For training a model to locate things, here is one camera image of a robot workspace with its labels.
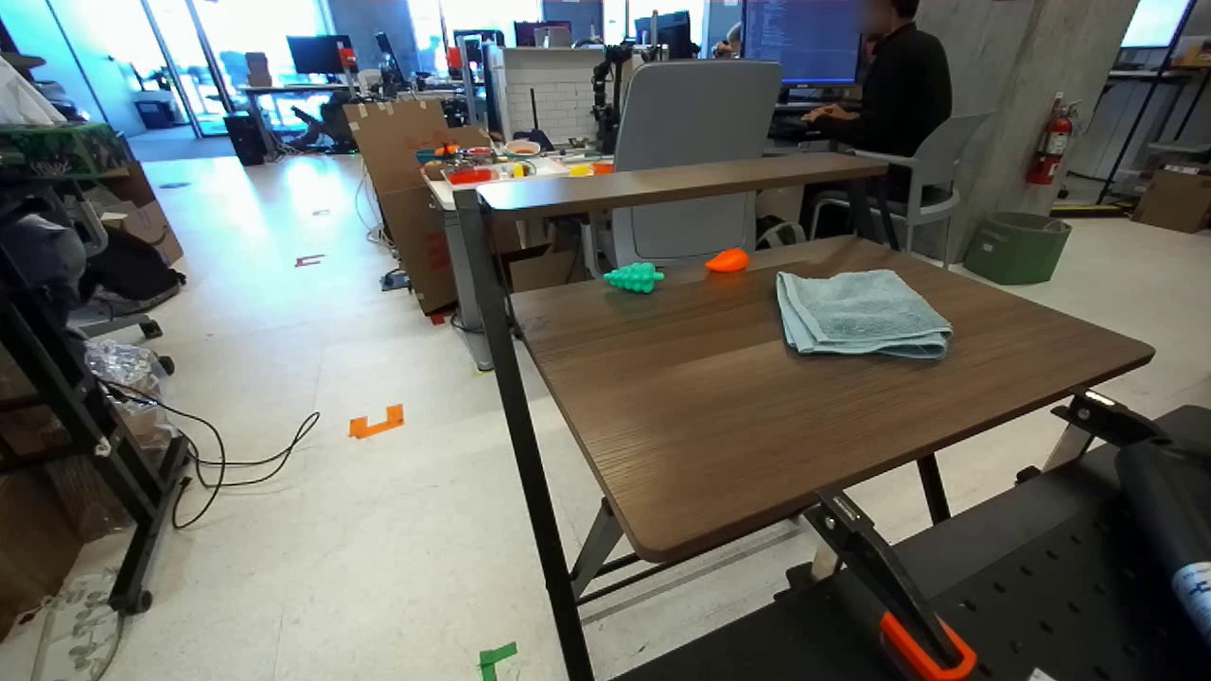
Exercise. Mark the long wooden bench table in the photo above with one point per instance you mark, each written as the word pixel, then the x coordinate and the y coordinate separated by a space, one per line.
pixel 657 189

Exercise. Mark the dark cylinder with blue patch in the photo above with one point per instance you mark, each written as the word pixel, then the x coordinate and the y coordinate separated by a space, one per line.
pixel 1167 506

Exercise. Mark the black perforated base board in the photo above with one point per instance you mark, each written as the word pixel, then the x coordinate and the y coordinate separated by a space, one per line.
pixel 1045 591

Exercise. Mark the green plastic toy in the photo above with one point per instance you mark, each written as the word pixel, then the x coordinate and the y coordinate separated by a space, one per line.
pixel 634 278

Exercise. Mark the orange floor tape mark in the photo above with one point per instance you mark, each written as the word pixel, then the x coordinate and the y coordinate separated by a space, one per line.
pixel 374 424

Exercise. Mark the green storage bin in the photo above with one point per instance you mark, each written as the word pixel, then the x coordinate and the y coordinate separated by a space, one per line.
pixel 1016 249

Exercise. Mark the black trash bin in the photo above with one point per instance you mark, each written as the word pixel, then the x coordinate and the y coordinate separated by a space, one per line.
pixel 248 137

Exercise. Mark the black metal shelf frame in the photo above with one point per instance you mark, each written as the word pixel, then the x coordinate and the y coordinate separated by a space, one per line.
pixel 1140 101

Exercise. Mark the black table frame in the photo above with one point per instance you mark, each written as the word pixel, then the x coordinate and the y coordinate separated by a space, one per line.
pixel 542 506

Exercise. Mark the white desk partition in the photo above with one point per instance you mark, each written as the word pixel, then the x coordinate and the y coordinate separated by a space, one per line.
pixel 552 96

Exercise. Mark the black metal rack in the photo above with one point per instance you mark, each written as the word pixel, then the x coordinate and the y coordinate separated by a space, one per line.
pixel 77 404

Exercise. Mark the yellow toy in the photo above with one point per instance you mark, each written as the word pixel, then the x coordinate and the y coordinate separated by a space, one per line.
pixel 579 170

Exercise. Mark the light blue towel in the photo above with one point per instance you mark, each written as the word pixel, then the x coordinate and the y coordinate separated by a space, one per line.
pixel 858 317

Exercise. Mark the orange plastic toy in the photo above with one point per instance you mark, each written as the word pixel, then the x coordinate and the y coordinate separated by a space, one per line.
pixel 726 264

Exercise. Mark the small dark monitor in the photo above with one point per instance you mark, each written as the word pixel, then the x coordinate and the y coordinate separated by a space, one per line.
pixel 318 55

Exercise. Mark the grey office chair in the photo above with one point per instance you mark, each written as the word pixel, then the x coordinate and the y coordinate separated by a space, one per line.
pixel 692 115

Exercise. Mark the light grey plastic chair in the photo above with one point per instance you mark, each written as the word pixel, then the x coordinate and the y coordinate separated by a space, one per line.
pixel 941 163

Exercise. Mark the large brown cardboard sheets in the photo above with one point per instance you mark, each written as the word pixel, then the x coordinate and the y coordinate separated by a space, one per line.
pixel 402 163

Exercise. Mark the red fire extinguisher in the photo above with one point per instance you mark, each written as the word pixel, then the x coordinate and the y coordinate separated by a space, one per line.
pixel 1048 144

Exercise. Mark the brown cardboard box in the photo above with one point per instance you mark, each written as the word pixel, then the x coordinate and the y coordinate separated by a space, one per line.
pixel 1175 199

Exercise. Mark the large blue monitor screen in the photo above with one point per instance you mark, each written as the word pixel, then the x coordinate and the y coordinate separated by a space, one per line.
pixel 808 38

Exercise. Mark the red toy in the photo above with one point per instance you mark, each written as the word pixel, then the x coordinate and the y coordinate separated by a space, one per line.
pixel 469 176

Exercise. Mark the person in black shirt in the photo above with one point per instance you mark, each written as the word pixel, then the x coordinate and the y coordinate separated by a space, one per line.
pixel 900 88

